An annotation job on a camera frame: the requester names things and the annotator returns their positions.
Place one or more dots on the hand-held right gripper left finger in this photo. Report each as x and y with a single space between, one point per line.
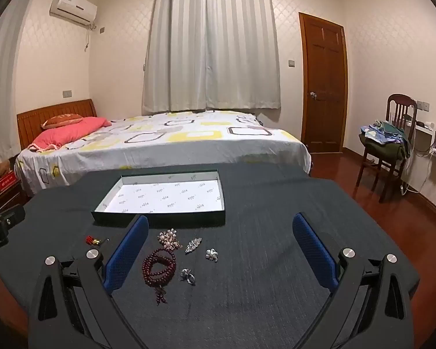
130 247

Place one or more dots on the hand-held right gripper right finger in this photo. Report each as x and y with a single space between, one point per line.
312 247

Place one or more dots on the pearl flower brooch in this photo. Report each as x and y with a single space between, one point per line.
170 239

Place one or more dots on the crystal leaf brooch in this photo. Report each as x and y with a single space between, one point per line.
193 245

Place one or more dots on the dark green shallow box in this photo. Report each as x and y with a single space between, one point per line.
167 194

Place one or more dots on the small silver flower brooch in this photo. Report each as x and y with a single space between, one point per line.
211 255

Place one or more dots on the wooden nightstand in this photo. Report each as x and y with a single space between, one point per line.
0 198

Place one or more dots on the red box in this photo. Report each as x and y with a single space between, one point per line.
5 181

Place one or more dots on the dark grey tablecloth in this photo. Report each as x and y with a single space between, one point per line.
247 247

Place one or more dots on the wooden headboard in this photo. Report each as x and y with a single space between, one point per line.
36 116

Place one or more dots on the pink pillow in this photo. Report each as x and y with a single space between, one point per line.
69 131

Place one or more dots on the red embroidered cushion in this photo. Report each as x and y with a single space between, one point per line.
61 120

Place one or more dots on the bed with patterned sheet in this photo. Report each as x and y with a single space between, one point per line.
189 141

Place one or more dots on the pile of clothes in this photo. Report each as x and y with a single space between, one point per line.
385 138

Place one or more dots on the brown wooden door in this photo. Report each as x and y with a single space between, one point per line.
323 87

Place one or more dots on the dark wooden chair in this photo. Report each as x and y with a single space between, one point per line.
399 107

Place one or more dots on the white air conditioner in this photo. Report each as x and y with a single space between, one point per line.
72 7

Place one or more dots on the white striped curtain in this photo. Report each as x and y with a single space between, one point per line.
210 43

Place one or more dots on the wall socket above headboard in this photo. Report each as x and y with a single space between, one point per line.
67 94

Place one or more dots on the wall socket panel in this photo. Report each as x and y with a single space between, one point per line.
423 105

